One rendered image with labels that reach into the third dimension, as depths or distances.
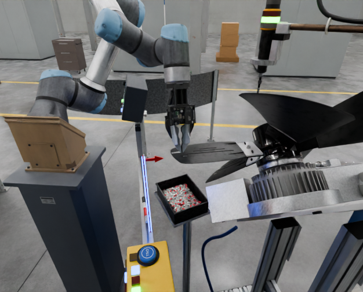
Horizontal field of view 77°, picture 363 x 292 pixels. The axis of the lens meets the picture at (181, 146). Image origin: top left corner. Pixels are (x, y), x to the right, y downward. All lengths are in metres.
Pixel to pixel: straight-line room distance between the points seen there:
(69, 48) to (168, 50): 6.86
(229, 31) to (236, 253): 7.74
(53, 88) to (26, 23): 9.33
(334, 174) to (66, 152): 0.96
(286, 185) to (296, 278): 1.31
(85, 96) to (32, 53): 9.43
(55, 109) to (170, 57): 0.55
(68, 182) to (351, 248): 0.91
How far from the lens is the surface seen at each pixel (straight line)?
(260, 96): 0.54
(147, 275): 0.59
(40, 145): 1.05
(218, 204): 0.86
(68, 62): 7.60
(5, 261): 2.28
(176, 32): 0.68
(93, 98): 1.11
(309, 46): 7.18
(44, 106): 1.03
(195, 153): 0.72
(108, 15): 0.69
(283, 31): 0.67
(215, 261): 1.89
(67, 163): 1.04
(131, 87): 1.22
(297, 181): 0.72
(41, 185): 1.05
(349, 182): 0.92
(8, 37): 10.91
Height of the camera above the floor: 1.58
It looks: 30 degrees down
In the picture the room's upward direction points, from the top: straight up
